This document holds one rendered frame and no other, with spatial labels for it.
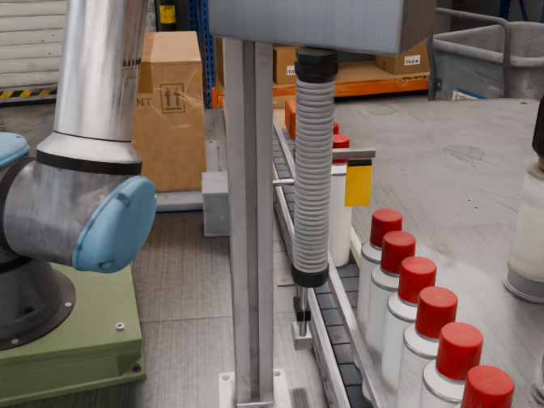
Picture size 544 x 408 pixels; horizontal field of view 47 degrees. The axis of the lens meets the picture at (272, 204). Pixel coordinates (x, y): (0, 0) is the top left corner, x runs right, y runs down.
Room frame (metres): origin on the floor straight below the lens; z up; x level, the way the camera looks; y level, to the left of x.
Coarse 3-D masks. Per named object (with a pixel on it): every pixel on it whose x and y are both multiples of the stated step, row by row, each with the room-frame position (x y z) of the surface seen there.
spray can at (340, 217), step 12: (336, 144) 0.83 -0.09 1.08; (348, 144) 0.84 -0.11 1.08; (336, 168) 0.83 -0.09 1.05; (336, 180) 0.82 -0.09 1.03; (336, 192) 0.82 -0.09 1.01; (336, 204) 0.82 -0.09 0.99; (336, 216) 0.82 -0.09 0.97; (348, 216) 0.83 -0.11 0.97; (336, 228) 0.82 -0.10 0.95; (348, 228) 0.83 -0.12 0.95; (336, 240) 0.82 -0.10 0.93; (348, 240) 0.83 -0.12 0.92; (336, 252) 0.82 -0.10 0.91; (348, 252) 0.83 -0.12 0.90; (336, 264) 0.82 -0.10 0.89
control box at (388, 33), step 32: (224, 0) 0.53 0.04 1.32; (256, 0) 0.52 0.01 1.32; (288, 0) 0.51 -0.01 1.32; (320, 0) 0.49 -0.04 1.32; (352, 0) 0.48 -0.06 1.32; (384, 0) 0.47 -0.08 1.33; (416, 0) 0.49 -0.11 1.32; (224, 32) 0.53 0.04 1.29; (256, 32) 0.52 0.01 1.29; (288, 32) 0.51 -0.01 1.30; (320, 32) 0.49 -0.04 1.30; (352, 32) 0.48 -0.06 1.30; (384, 32) 0.47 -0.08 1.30; (416, 32) 0.49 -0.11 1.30
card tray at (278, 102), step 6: (276, 96) 1.80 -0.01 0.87; (282, 96) 1.80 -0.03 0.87; (288, 96) 1.81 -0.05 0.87; (294, 96) 1.81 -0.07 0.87; (276, 102) 1.80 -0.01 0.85; (282, 102) 1.80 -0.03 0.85; (276, 108) 1.80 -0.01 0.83; (282, 108) 1.80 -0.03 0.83; (276, 114) 1.74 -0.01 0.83; (282, 114) 1.74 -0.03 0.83; (282, 120) 1.69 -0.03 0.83; (282, 126) 1.63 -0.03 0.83
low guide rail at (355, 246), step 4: (352, 228) 0.89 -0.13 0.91; (352, 232) 0.88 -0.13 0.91; (352, 236) 0.86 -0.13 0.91; (356, 236) 0.86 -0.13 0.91; (352, 240) 0.85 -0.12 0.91; (356, 240) 0.85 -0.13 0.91; (352, 244) 0.84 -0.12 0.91; (356, 244) 0.84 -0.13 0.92; (360, 244) 0.84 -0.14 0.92; (352, 248) 0.84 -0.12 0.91; (356, 248) 0.83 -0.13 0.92; (360, 248) 0.83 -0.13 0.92; (352, 252) 0.84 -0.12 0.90; (356, 252) 0.82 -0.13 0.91; (360, 252) 0.81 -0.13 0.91; (356, 256) 0.82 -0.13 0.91; (360, 256) 0.80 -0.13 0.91; (356, 260) 0.82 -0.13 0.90
